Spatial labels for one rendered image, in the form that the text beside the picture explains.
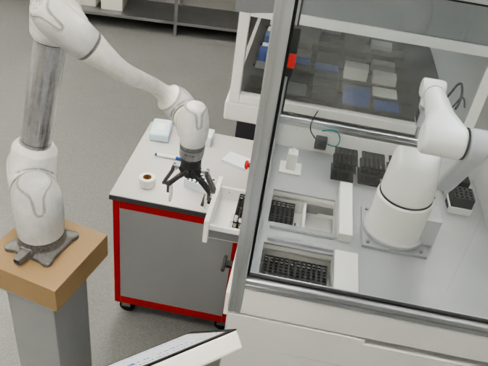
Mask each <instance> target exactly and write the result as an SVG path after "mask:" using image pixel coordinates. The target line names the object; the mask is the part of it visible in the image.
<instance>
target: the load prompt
mask: <svg viewBox="0 0 488 366"><path fill-rule="evenodd" d="M203 340H205V339H198V340H196V341H193V342H191V343H188V344H185V345H183V346H180V347H178V348H176V349H173V350H171V351H168V352H166V353H164V354H161V355H159V356H156V357H153V358H152V359H149V360H146V361H144V362H141V363H139V364H137V365H134V366H142V365H145V364H147V363H149V362H151V361H154V360H156V359H159V358H161V357H164V356H166V355H168V354H171V353H174V352H175V351H178V350H180V349H183V348H186V347H188V346H191V345H193V344H195V343H197V342H200V341H203Z"/></svg>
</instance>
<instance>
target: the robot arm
mask: <svg viewBox="0 0 488 366"><path fill-rule="evenodd" d="M29 31H30V34H31V36H32V38H33V46H32V51H31V57H30V68H29V74H28V85H27V91H26V97H25V107H24V113H23V124H22V131H21V136H20V137H18V138H16V140H15V141H13V143H12V146H11V149H10V152H9V155H8V158H7V182H8V186H9V191H10V200H11V208H12V217H13V221H14V224H15V229H16V232H17V237H16V238H15V239H14V240H12V241H11V242H9V243H7V244H6V245H5V246H4V249H5V251H6V252H9V253H16V254H17V255H16V257H14V260H13V261H14V263H15V264H16V265H21V264H23V263H24V262H26V261H27V260H29V259H30V260H32V261H35V262H37V263H39V264H40V265H41V266H43V267H50V266H51V265H52V264H53V262H54V260H55V259H56V258H57V257H58V256H59V255H60V254H61V253H62V252H63V251H64V250H65V249H66V248H67V247H68V246H69V245H70V244H71V243H72V242H73V241H75V240H77V239H78V238H79V234H78V233H77V232H75V231H70V230H68V229H65V212H64V205H63V199H62V192H61V189H60V186H59V184H58V183H57V177H56V175H57V154H58V149H57V146H56V145H55V144H54V143H53V141H52V135H53V130H54V122H55V116H56V112H57V103H58V98H59V93H60V85H61V80H62V72H63V67H64V62H65V53H66V52H67V53H68V54H71V55H73V56H74V57H75V58H77V59H79V60H80V61H82V62H85V63H86V64H88V65H91V66H93V67H94V68H96V69H98V70H101V71H102V72H104V73H106V74H108V75H109V76H111V77H113V78H114V79H116V80H118V81H120V82H122V83H124V84H127V85H129V86H133V87H136V88H138V89H142V90H145V91H147V92H149V93H151V94H152V95H153V96H154V97H156V99H157V100H158V107H159V108H160V109H161V110H162V111H163V112H164V113H165V114H166V116H167V117H168V118H169V119H171V120H172V121H173V122H174V124H175V126H176V130H177V134H178V136H179V139H180V143H179V156H180V157H181V164H180V165H177V164H176V163H175V162H174V163H173V165H172V167H171V170H170V171H169V172H168V173H167V174H166V176H165V177H164V179H163V181H162V184H165V185H166V192H169V195H168V201H169V202H171V199H172V194H173V183H174V182H176V181H177V180H178V179H181V178H182V177H183V176H184V177H185V178H190V179H195V180H196V181H197V182H198V183H199V184H200V185H201V187H202V188H203V189H204V190H205V191H206V193H205V200H204V206H203V208H206V206H207V201H208V200H210V198H211V193H213V194H215V192H216V187H215V184H214V182H213V180H212V178H211V175H210V170H209V169H208V168H207V169H206V170H203V169H202V168H201V162H202V159H203V156H204V152H205V147H206V140H207V138H208V131H209V114H208V108H207V107H206V105H205V104H204V103H203V102H201V101H198V100H194V99H193V97H192V96H191V94H190V93H189V92H188V91H187V90H186V89H184V88H182V87H180V86H177V85H170V86H168V85H167V84H165V83H163V82H162V81H160V80H158V79H157V78H155V77H153V76H151V75H149V74H147V73H145V72H143V71H141V70H139V69H137V68H135V67H134V66H132V65H130V64H129V63H127V61H125V60H124V59H123V58H122V57H121V56H120V55H119V54H118V53H117V52H116V51H115V50H114V48H112V47H111V45H110V44H109V43H108V42H107V40H106V39H105V38H104V37H103V35H102V34H101V33H100V32H99V31H98V30H97V29H96V28H95V27H94V26H93V25H92V24H91V23H90V22H89V21H88V18H87V17H86V15H85V14H84V11H83V10H82V7H81V3H80V1H79V0H30V4H29ZM177 169H179V170H180V172H179V173H178V174H177V175H176V176H174V177H173V178H171V179H170V180H169V177H170V176H171V175H172V174H173V172H174V171H175V170H177ZM201 173H202V174H203V175H204V177H205V178H206V181H207V182H208V184H207V183H206V181H205V180H204V179H203V177H202V175H201Z"/></svg>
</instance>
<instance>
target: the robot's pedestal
mask: <svg viewBox="0 0 488 366"><path fill-rule="evenodd" d="M7 295H8V299H9V306H10V311H11V315H12V322H13V326H14V331H15V338H16V342H17V350H18V354H19V358H20V365H21V366H93V365H92V353H91V341H90V329H89V307H88V295H87V283H86V280H85V281H84V282H83V283H82V285H81V286H80V287H79V288H78V289H77V290H76V292H75V293H74V294H73V295H72V296H71V297H70V298H69V299H68V300H67V301H66V302H65V304H64V305H63V306H62V307H61V308H60V309H59V310H58V312H56V311H54V310H52V309H49V308H47V307H45V306H42V305H40V304H37V303H35V302H33V301H30V300H28V299H26V298H23V297H21V296H19V295H16V294H14V293H11V292H9V291H8V290H7Z"/></svg>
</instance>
